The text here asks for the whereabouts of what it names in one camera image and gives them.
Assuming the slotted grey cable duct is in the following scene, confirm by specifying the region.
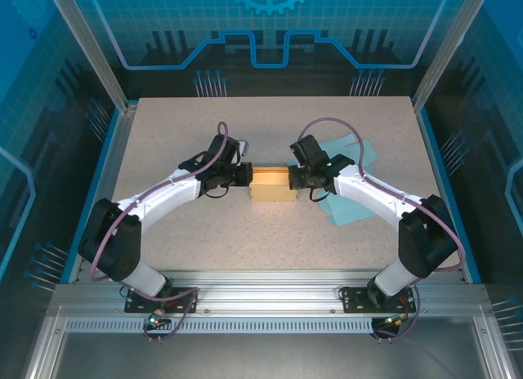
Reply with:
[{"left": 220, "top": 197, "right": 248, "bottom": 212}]
[{"left": 64, "top": 318, "right": 376, "bottom": 336}]

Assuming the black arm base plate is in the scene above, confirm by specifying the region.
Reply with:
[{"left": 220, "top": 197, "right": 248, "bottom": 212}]
[
  {"left": 340, "top": 286, "right": 414, "bottom": 314},
  {"left": 123, "top": 286, "right": 200, "bottom": 314}
]

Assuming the blue panel with gear print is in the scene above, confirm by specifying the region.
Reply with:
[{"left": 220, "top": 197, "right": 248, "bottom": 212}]
[{"left": 65, "top": 0, "right": 473, "bottom": 99}]

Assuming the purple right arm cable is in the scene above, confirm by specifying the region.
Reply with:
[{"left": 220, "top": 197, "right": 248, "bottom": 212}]
[{"left": 294, "top": 117, "right": 467, "bottom": 344}]

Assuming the long aluminium mounting rail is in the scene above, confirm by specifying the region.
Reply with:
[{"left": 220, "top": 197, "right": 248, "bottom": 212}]
[{"left": 46, "top": 269, "right": 491, "bottom": 319}]

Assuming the power connector with green light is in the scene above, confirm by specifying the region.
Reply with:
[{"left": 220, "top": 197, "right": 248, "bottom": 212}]
[
  {"left": 382, "top": 312, "right": 411, "bottom": 328},
  {"left": 147, "top": 308, "right": 172, "bottom": 328}
]

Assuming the light blue paper box sheet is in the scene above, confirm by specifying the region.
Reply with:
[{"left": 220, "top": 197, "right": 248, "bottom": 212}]
[{"left": 310, "top": 134, "right": 375, "bottom": 230}]

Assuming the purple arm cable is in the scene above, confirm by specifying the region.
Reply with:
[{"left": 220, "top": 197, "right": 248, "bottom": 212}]
[
  {"left": 89, "top": 121, "right": 229, "bottom": 344},
  {"left": 294, "top": 117, "right": 467, "bottom": 344}
]

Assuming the blue-edged aluminium side rail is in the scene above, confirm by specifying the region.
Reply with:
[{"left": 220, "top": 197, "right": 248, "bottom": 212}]
[
  {"left": 413, "top": 105, "right": 483, "bottom": 284},
  {"left": 60, "top": 105, "right": 138, "bottom": 284}
]

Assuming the aluminium frame post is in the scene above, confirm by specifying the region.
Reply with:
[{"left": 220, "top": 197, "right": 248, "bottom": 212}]
[
  {"left": 44, "top": 0, "right": 138, "bottom": 114},
  {"left": 411, "top": 0, "right": 494, "bottom": 113}
]

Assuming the orange paper box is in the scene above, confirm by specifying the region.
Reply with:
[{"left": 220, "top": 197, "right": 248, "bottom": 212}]
[{"left": 249, "top": 166, "right": 298, "bottom": 203}]

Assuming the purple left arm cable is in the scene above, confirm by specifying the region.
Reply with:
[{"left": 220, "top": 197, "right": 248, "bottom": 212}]
[{"left": 89, "top": 121, "right": 229, "bottom": 344}]

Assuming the blue panel with grid print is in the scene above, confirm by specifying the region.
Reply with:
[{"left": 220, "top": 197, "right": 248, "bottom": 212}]
[
  {"left": 424, "top": 0, "right": 523, "bottom": 347},
  {"left": 0, "top": 0, "right": 123, "bottom": 314}
]

